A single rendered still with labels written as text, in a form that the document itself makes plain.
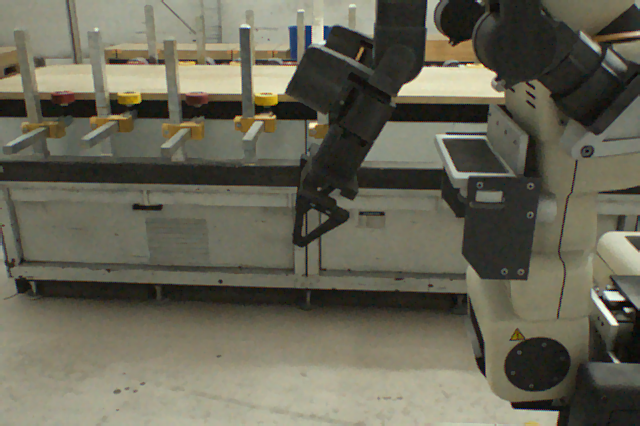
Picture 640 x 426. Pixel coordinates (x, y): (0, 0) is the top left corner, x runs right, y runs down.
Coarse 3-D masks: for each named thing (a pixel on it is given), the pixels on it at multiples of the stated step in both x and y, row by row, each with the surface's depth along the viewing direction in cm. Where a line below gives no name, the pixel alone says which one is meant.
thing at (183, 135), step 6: (192, 120) 219; (180, 132) 203; (186, 132) 203; (174, 138) 195; (180, 138) 196; (186, 138) 203; (168, 144) 188; (174, 144) 190; (180, 144) 196; (162, 150) 186; (168, 150) 186; (174, 150) 190; (162, 156) 186; (168, 156) 186
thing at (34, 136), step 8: (64, 120) 223; (72, 120) 229; (40, 128) 209; (48, 128) 211; (24, 136) 199; (32, 136) 201; (40, 136) 206; (8, 144) 190; (16, 144) 191; (24, 144) 196; (8, 152) 189; (16, 152) 191
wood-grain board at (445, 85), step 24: (48, 72) 273; (72, 72) 273; (120, 72) 272; (144, 72) 271; (192, 72) 271; (216, 72) 271; (264, 72) 270; (288, 72) 270; (432, 72) 270; (456, 72) 271; (480, 72) 271; (0, 96) 230; (48, 96) 229; (144, 96) 226; (216, 96) 225; (240, 96) 224; (288, 96) 223; (408, 96) 220; (432, 96) 220; (456, 96) 219; (480, 96) 219
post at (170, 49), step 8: (168, 40) 198; (176, 40) 201; (168, 48) 199; (176, 48) 201; (168, 56) 200; (176, 56) 202; (168, 64) 201; (176, 64) 202; (168, 72) 202; (176, 72) 203; (168, 80) 203; (176, 80) 203; (168, 88) 204; (176, 88) 204; (168, 96) 205; (176, 96) 205; (168, 104) 206; (176, 104) 206; (176, 112) 207; (176, 120) 208; (184, 144) 214; (176, 152) 212; (184, 152) 215
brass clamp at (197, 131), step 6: (168, 126) 208; (174, 126) 208; (180, 126) 208; (186, 126) 208; (192, 126) 208; (198, 126) 208; (162, 132) 209; (168, 132) 209; (174, 132) 209; (192, 132) 208; (198, 132) 208; (204, 132) 213; (168, 138) 210; (192, 138) 209; (198, 138) 209
